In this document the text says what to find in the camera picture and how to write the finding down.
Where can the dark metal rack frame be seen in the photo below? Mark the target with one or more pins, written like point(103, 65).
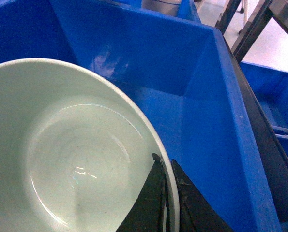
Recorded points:
point(272, 154)

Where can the pale green bowl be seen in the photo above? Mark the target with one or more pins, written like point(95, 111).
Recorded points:
point(75, 151)

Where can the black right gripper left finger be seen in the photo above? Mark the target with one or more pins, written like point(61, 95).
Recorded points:
point(147, 213)

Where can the blue bin holding bowl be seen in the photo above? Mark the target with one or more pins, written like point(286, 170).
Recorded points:
point(178, 72)

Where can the lower blue bin right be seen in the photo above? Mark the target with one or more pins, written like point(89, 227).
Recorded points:
point(270, 87)

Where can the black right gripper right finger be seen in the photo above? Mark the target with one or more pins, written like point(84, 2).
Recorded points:
point(196, 214)

